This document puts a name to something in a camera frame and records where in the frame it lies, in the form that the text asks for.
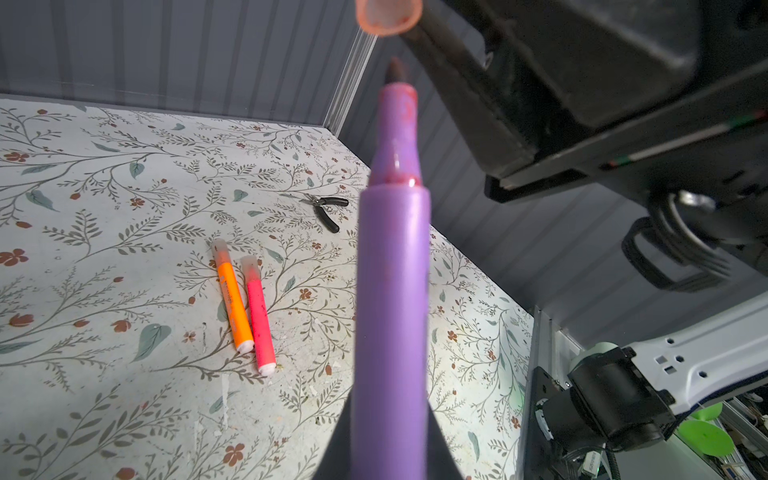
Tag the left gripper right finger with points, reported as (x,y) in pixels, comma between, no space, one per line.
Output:
(440,463)

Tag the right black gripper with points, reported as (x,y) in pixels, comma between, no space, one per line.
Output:
(663,102)

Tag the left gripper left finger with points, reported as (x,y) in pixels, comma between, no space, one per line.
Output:
(336,461)

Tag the translucent pen cap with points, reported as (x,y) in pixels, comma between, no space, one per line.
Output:
(388,17)

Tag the orange marker pen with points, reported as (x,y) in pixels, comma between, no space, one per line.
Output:
(238,320)

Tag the purple marker pen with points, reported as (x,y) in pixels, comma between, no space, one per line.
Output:
(389,407)

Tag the pink marker pen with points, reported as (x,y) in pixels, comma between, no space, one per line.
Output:
(260,326)

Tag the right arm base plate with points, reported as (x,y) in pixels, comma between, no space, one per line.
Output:
(558,433)

